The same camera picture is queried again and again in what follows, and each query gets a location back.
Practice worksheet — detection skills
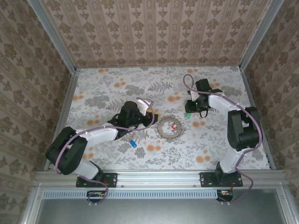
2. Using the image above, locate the aluminium table side rail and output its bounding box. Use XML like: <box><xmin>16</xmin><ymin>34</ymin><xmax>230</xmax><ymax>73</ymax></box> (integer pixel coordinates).
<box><xmin>44</xmin><ymin>70</ymin><xmax>79</xmax><ymax>172</ymax></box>
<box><xmin>240</xmin><ymin>69</ymin><xmax>275</xmax><ymax>170</ymax></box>

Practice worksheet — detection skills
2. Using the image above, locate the slotted grey cable duct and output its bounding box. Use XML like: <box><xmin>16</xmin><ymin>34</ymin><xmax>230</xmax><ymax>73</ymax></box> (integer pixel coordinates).
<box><xmin>43</xmin><ymin>189</ymin><xmax>234</xmax><ymax>199</ymax></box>

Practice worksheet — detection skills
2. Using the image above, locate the aluminium frame post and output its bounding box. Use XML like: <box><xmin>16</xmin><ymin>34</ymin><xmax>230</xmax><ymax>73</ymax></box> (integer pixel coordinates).
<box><xmin>238</xmin><ymin>0</ymin><xmax>285</xmax><ymax>72</ymax></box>
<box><xmin>28</xmin><ymin>0</ymin><xmax>78</xmax><ymax>73</ymax></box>

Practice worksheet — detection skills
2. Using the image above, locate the grey metal panel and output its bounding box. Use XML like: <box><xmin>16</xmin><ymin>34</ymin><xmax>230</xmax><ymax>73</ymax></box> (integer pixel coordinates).
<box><xmin>35</xmin><ymin>197</ymin><xmax>285</xmax><ymax>224</ymax></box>

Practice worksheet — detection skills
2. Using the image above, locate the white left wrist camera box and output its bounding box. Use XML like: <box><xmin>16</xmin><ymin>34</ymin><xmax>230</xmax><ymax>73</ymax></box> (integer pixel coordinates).
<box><xmin>136</xmin><ymin>98</ymin><xmax>155</xmax><ymax>113</ymax></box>

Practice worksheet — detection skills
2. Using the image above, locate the metal keyring with small rings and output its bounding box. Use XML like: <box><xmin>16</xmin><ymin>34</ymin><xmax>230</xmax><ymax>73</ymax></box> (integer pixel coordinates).
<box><xmin>154</xmin><ymin>114</ymin><xmax>185</xmax><ymax>140</ymax></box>

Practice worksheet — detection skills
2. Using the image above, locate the black connector board with wires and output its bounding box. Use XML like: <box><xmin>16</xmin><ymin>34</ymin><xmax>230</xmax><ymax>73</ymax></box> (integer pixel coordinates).
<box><xmin>86</xmin><ymin>190</ymin><xmax>107</xmax><ymax>203</ymax></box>
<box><xmin>216</xmin><ymin>189</ymin><xmax>235</xmax><ymax>203</ymax></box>

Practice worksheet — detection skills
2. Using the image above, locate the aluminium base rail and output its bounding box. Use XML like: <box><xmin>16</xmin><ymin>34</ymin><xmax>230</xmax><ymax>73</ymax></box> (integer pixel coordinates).
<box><xmin>35</xmin><ymin>170</ymin><xmax>287</xmax><ymax>187</ymax></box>

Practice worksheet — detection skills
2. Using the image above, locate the floral patterned table cover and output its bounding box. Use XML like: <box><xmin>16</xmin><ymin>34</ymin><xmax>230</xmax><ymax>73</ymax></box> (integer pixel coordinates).
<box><xmin>50</xmin><ymin>66</ymin><xmax>271</xmax><ymax>171</ymax></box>

